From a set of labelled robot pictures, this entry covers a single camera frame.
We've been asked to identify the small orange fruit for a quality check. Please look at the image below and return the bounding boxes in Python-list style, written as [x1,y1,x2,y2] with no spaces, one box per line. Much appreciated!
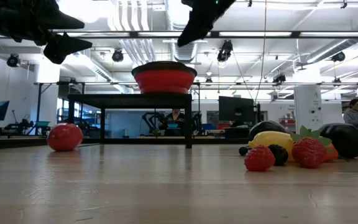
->
[323,143,339,163]

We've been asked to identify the black background equipment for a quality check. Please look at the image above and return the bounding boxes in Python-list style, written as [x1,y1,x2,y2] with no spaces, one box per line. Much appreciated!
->
[4,109,37,136]

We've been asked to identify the red strawberry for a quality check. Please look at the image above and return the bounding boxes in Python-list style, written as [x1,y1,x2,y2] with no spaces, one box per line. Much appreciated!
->
[290,125,333,169]

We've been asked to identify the black blackberry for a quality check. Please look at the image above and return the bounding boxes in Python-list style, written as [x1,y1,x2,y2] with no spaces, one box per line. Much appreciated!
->
[268,144,290,167]

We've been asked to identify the background black metal frame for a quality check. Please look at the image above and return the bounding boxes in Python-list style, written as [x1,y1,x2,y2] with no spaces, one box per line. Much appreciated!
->
[33,80,358,135]

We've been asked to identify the large dark purple fruit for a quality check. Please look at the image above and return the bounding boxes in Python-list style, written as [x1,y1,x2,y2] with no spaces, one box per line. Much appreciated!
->
[248,120,288,141]
[318,123,358,159]

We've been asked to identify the black mesh shelf riser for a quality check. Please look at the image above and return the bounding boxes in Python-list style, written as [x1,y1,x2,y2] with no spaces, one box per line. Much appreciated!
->
[67,93,193,149]

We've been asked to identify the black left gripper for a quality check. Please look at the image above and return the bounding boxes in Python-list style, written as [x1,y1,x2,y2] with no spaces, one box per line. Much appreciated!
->
[0,0,93,65]

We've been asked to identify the black ceiling spotlight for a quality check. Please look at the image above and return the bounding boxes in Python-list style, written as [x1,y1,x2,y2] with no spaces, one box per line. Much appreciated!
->
[111,49,125,63]
[331,51,346,63]
[216,39,234,63]
[272,73,287,85]
[6,53,21,68]

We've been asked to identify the red bell pepper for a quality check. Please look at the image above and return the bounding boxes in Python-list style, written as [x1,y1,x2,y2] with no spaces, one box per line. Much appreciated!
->
[47,123,84,152]

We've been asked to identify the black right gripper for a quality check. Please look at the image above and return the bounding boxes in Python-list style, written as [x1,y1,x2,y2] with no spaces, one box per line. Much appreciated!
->
[177,0,237,47]

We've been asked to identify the silver ventilation duct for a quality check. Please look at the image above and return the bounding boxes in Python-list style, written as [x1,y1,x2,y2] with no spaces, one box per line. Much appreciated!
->
[165,0,209,65]

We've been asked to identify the black computer monitor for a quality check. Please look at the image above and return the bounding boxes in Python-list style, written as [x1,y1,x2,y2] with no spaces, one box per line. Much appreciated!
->
[218,95,256,124]

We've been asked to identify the red raspberry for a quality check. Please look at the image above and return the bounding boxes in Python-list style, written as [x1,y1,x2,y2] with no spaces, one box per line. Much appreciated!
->
[244,144,276,172]

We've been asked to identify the white square column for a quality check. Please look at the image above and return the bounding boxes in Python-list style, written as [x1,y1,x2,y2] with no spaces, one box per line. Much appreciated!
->
[293,85,324,135]

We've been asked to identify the thin hanging cable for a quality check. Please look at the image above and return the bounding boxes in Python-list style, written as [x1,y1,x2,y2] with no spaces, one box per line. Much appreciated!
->
[253,0,269,105]

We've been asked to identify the red grey collapsible colander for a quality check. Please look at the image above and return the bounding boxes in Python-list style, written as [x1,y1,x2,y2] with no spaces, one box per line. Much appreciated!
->
[131,60,198,95]

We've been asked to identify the black overhead light bar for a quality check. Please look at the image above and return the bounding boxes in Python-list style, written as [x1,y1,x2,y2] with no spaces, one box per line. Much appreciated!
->
[0,30,358,40]

